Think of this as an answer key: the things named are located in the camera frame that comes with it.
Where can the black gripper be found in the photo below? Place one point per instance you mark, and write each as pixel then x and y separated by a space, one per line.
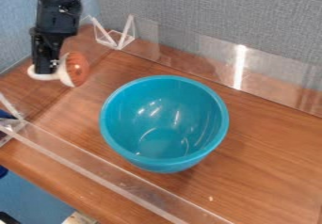
pixel 56 22

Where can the white brown toy mushroom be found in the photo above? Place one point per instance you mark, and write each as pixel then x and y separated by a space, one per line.
pixel 71 73

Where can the blue plastic bowl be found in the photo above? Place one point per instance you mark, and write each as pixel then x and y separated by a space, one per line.
pixel 163 122

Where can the clear acrylic back barrier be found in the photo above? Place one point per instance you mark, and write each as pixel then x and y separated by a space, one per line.
pixel 280 79

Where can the clear acrylic front barrier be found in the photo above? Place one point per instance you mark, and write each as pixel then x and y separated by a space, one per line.
pixel 166 204

